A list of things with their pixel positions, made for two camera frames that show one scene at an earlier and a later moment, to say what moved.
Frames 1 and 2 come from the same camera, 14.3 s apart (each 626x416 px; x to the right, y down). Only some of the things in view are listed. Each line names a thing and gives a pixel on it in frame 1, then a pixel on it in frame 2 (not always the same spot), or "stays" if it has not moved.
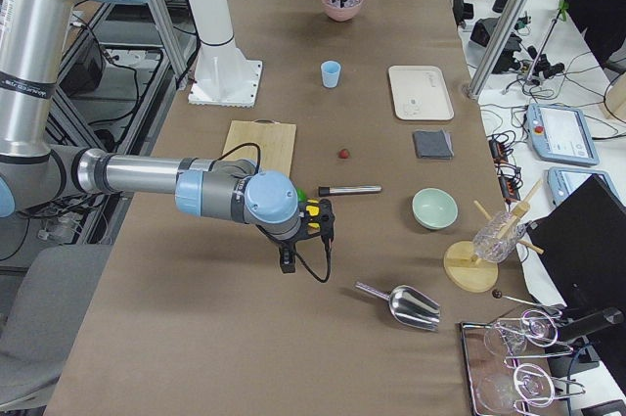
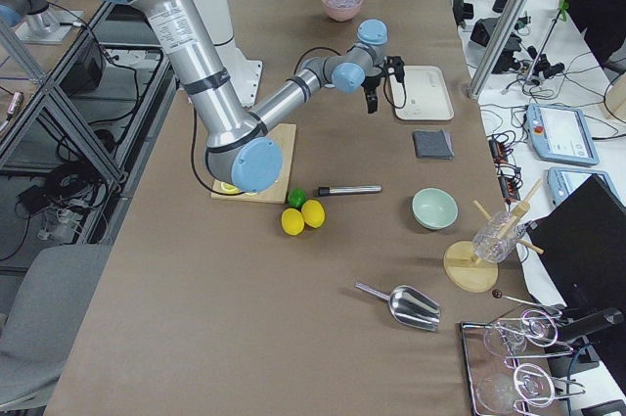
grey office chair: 43,318 stays
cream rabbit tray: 420,93 stays
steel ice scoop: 410,306 stays
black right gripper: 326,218 to 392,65
